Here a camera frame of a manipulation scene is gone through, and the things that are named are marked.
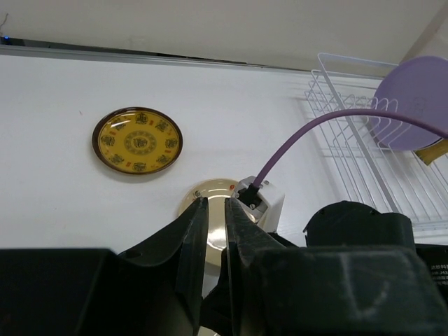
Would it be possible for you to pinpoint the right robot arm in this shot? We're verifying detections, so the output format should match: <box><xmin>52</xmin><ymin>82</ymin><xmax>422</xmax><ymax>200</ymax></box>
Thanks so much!
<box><xmin>304</xmin><ymin>201</ymin><xmax>447</xmax><ymax>270</ymax></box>

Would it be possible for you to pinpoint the cream plate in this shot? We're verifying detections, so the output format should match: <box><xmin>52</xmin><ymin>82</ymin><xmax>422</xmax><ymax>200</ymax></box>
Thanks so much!
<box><xmin>178</xmin><ymin>178</ymin><xmax>238</xmax><ymax>267</ymax></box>

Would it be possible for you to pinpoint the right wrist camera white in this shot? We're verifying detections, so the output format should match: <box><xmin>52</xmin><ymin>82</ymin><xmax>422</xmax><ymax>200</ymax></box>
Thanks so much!
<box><xmin>232</xmin><ymin>176</ymin><xmax>285</xmax><ymax>232</ymax></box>

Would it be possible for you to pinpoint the white wire dish rack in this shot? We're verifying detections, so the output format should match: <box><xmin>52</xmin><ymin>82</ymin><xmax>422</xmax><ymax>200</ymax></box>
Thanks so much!
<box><xmin>304</xmin><ymin>52</ymin><xmax>447</xmax><ymax>237</ymax></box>

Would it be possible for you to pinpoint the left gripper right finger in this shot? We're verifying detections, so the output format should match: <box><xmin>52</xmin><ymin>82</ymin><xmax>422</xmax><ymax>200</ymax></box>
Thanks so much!
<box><xmin>225</xmin><ymin>198</ymin><xmax>294</xmax><ymax>335</ymax></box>

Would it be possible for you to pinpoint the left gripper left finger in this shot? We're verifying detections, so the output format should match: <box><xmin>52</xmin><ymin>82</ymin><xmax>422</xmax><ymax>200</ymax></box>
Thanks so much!
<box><xmin>118</xmin><ymin>197</ymin><xmax>209</xmax><ymax>335</ymax></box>

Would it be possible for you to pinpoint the brown yellow round plate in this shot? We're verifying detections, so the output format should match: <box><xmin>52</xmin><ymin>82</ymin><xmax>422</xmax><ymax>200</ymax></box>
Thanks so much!
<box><xmin>92</xmin><ymin>106</ymin><xmax>183</xmax><ymax>176</ymax></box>

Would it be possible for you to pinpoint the purple round plate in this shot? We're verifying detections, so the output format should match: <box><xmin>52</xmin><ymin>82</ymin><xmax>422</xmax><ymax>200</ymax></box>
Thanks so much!
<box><xmin>370</xmin><ymin>56</ymin><xmax>447</xmax><ymax>151</ymax></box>

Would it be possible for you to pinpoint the yellow woven square plate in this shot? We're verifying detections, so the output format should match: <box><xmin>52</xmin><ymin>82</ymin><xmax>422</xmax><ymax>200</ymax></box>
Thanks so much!
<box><xmin>414</xmin><ymin>139</ymin><xmax>448</xmax><ymax>166</ymax></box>

